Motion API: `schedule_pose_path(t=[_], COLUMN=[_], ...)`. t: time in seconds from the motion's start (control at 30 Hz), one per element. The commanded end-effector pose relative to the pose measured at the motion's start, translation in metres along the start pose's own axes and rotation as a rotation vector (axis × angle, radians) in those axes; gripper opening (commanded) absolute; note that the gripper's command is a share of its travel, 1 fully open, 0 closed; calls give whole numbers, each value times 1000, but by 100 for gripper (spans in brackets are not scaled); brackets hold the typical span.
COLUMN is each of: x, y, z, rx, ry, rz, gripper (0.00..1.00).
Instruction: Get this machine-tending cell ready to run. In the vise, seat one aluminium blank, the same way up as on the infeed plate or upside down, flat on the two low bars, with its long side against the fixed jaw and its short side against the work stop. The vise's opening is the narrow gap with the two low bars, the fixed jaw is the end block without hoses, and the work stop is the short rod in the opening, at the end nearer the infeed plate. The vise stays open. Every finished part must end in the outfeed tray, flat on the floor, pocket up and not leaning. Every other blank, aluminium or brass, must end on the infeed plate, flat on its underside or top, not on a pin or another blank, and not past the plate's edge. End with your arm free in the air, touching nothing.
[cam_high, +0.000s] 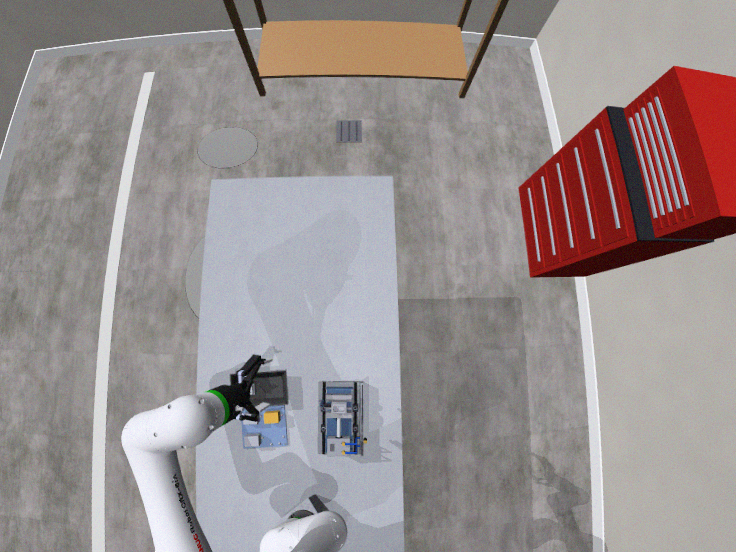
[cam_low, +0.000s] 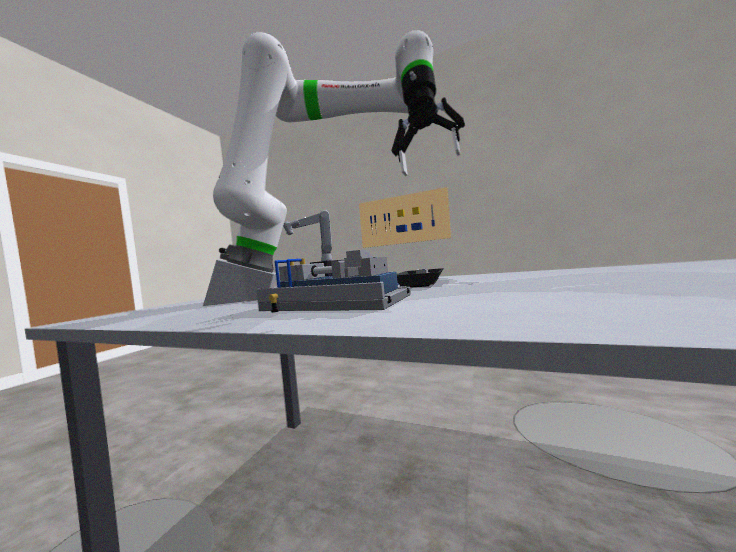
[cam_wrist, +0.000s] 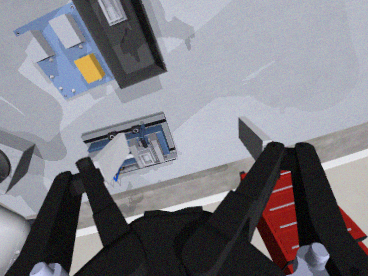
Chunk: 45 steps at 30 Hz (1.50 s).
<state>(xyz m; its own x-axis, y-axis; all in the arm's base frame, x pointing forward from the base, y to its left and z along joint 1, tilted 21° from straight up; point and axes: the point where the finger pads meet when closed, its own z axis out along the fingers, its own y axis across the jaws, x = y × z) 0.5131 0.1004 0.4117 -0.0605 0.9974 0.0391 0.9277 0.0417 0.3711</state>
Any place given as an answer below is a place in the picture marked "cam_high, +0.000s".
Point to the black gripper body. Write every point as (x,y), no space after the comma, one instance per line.
(241,392)

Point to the yellow rectangular block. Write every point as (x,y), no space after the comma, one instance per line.
(272,417)

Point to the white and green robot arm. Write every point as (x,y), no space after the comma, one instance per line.
(154,462)

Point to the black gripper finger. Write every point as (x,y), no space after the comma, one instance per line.
(254,411)
(249,370)

